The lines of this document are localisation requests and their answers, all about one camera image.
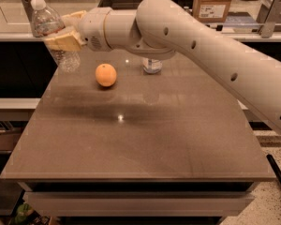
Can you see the table drawer front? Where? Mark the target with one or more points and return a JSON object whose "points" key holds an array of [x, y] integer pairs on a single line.
{"points": [[139, 204]]}

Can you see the right metal bracket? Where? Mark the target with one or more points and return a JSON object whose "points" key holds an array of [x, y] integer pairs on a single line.
{"points": [[267, 29]]}

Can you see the black rod on floor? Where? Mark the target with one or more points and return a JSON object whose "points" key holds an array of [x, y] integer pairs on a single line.
{"points": [[275, 167]]}

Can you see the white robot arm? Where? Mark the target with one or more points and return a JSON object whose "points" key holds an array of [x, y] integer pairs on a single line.
{"points": [[159, 28]]}

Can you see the orange fruit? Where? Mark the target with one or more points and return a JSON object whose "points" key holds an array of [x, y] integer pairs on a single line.
{"points": [[106, 75]]}

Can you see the green object under table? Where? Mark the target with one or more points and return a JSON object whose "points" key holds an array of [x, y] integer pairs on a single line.
{"points": [[22, 214]]}

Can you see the blue label water bottle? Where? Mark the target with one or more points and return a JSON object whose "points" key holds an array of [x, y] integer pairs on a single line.
{"points": [[151, 66]]}

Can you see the cardboard box with label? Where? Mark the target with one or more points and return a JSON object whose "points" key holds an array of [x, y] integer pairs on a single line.
{"points": [[211, 11]]}

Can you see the clear ribbed water bottle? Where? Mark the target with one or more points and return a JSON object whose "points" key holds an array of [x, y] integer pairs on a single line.
{"points": [[48, 24]]}

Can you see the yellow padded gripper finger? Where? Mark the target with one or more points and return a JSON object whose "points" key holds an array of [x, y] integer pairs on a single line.
{"points": [[74, 18], [67, 39]]}

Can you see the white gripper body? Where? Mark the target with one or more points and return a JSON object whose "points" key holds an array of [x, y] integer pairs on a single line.
{"points": [[93, 27]]}

